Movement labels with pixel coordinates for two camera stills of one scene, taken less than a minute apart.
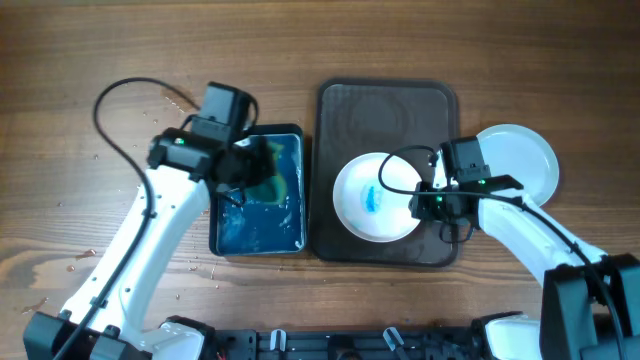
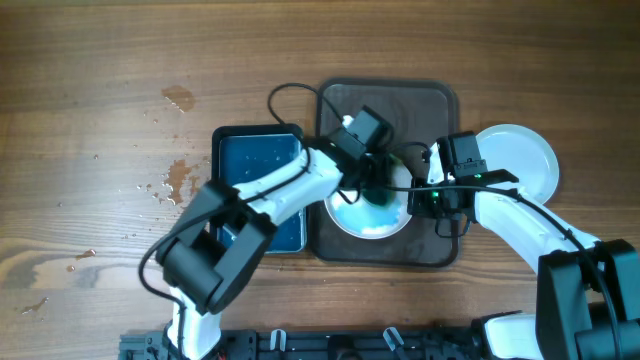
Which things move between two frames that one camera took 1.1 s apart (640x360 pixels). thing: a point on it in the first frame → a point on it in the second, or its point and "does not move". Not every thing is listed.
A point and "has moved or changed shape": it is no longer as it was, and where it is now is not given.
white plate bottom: [520, 151] does not move
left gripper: [259, 170] → [381, 161]
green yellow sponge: [271, 191] has moved or changed shape
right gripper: [423, 209] does not move
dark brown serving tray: [355, 118] does not move
